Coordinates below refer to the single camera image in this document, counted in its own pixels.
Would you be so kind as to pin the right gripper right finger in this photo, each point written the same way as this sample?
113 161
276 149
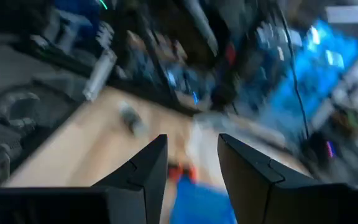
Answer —
275 205

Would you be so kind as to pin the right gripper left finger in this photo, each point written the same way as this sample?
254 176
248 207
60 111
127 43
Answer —
120 205

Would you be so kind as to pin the clear plastic bin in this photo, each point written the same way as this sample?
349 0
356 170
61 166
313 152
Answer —
228 124

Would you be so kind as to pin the blue plastic basket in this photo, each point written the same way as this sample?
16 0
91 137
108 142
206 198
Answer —
200 202

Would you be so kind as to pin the orange paint bottle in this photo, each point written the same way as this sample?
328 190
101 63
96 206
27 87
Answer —
182 172

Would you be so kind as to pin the grey paint bottle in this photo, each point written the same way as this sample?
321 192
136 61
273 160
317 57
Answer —
132 119

